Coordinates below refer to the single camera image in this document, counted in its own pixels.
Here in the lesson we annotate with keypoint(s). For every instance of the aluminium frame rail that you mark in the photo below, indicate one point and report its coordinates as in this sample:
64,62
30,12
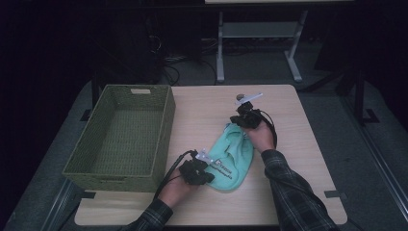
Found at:
375,154
59,205

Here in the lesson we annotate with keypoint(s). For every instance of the black stand post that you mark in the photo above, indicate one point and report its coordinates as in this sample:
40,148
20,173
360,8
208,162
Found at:
360,96

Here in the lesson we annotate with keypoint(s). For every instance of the person's left hand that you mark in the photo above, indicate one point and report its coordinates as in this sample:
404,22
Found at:
174,191

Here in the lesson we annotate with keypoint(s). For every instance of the grey metal stand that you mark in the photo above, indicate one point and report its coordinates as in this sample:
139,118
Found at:
256,30

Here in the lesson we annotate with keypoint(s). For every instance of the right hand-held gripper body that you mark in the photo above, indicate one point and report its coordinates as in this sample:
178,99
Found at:
248,114

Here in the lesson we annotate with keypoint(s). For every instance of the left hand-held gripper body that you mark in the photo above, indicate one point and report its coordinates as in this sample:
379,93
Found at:
194,170

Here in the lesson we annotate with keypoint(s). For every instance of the person's right hand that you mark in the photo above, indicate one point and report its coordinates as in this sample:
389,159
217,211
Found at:
263,136

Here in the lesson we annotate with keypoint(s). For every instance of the green woven basket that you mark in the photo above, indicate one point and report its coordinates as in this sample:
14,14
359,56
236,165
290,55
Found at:
128,128

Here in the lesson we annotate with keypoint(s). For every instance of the teal baby bib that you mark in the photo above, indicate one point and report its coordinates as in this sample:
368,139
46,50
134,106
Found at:
234,157

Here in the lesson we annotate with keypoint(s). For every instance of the grey tape strip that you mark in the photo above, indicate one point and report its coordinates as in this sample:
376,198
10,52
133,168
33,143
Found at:
335,194

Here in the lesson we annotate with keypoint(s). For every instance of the black tape strip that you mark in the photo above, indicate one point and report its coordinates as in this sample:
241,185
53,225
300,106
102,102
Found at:
87,194

